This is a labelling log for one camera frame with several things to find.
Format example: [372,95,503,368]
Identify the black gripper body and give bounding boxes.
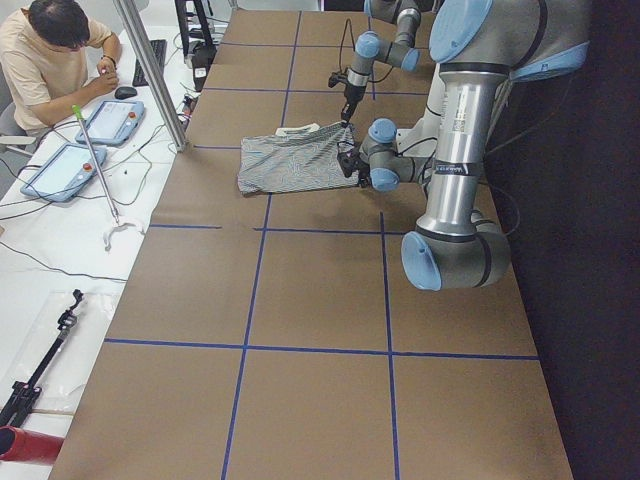
[350,149,371,186]
[341,82,366,116]

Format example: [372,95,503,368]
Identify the navy white striped polo shirt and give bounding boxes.
[237,123,357,195]

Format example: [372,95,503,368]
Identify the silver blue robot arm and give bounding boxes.
[339,1,592,291]
[328,1,422,127]

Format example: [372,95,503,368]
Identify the black power box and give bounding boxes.
[191,42,217,92]

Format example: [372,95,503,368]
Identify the black keyboard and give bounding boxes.
[131,38,168,87]

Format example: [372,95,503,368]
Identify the black computer mouse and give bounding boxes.
[114,86,138,100]

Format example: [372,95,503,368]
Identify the far blue teach pendant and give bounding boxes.
[85,100,145,147]

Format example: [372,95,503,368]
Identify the blue teach pendant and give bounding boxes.
[20,142,95,202]
[85,100,145,147]

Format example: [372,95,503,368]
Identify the metal reacher grabber tool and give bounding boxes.
[71,104,145,251]

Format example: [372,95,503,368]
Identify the near blue teach pendant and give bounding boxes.
[20,142,95,202]

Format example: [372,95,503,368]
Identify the seated man beige shirt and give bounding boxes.
[1,1,122,135]

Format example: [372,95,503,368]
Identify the black tripod stick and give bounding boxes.
[0,288,85,429]

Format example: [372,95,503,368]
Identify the red cylinder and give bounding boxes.
[0,426,64,465]

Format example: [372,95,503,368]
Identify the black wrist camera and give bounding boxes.
[337,150,357,178]
[328,71,348,88]

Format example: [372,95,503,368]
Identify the aluminium frame post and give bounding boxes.
[113,0,187,152]

